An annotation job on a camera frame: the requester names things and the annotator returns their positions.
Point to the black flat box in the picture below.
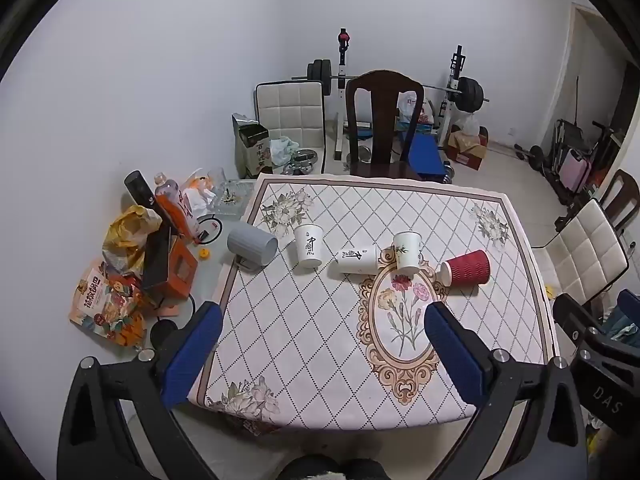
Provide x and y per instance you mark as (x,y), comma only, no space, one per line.
(157,255)

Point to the black scooter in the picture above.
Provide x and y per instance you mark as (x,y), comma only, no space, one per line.
(602,147)

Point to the floral printed tablecloth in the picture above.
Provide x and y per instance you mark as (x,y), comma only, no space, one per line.
(310,350)

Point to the orange drink bottle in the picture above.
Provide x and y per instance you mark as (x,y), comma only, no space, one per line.
(170,200)

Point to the black barbell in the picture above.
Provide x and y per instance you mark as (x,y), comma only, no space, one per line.
(470,94)

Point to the black cylinder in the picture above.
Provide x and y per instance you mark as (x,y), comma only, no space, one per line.
(142,192)

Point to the white orange plastic bag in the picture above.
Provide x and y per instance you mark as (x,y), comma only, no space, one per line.
(197,192)

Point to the steel bowls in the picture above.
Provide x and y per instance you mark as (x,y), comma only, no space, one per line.
(301,159)

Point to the white padded chair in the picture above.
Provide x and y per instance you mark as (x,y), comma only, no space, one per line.
(292,110)
(582,247)

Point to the orange box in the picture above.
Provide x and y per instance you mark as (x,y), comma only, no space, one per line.
(177,272)

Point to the yellow plastic bag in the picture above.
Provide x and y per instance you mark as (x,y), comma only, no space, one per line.
(127,237)

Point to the glass ashtray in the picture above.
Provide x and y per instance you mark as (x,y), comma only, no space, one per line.
(231,197)

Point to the white squat rack post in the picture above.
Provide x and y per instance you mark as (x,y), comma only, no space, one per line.
(342,67)
(452,85)

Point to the white red plastic bag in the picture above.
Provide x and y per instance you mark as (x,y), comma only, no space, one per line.
(412,107)

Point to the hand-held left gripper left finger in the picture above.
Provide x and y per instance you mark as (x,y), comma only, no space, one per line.
(192,360)

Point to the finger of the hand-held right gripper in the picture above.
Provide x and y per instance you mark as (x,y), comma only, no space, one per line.
(575,312)

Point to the grey ribbed cup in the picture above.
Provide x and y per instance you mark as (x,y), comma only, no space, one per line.
(252,247)

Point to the white cup flower print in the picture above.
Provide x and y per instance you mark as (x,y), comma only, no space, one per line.
(407,252)

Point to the black round device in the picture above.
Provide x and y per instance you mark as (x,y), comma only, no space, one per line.
(163,334)

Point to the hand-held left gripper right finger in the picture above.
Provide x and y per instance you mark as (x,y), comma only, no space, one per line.
(456,357)

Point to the green white carton box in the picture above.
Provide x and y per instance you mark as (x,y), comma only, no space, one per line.
(252,152)

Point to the pink suitcase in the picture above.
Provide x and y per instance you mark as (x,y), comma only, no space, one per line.
(577,171)

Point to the clear plastic bag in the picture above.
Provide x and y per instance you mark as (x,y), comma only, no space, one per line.
(470,125)

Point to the light crumpled cloth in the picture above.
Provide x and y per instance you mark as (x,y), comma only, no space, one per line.
(282,147)

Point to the blue weight bench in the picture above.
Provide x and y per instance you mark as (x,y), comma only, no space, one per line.
(427,157)

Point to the dark wooden chair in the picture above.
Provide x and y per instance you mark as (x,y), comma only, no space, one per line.
(384,125)
(620,197)

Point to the orange snack bag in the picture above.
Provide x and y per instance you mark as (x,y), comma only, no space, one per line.
(107,307)

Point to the red ribbed paper cup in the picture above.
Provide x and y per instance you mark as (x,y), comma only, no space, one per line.
(465,269)

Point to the red cardboard box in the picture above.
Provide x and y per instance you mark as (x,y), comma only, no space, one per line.
(467,152)

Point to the black folded cart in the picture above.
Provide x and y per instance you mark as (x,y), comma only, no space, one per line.
(567,140)

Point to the white cup black red print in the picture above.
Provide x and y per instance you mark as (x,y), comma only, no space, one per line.
(356,261)

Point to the black dumbbell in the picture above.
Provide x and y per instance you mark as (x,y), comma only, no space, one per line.
(534,152)

